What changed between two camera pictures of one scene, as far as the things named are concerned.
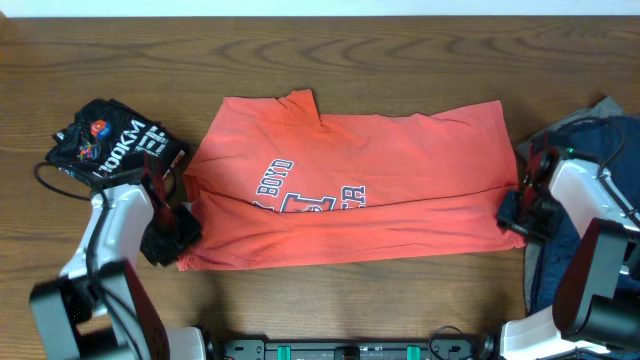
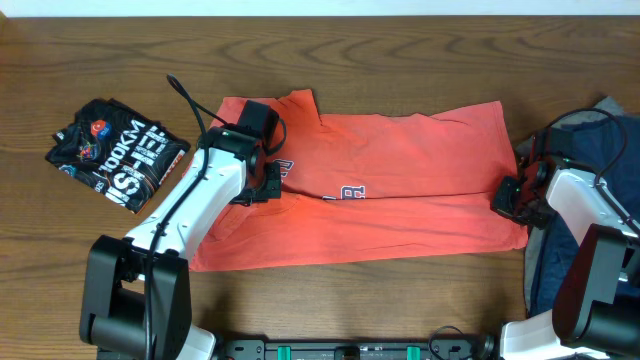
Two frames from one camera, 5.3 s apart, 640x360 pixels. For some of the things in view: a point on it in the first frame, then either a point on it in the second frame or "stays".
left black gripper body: (170, 236) -> (272, 181)
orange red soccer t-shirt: (270, 185) stays
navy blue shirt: (612, 143) stays
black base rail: (356, 349) stays
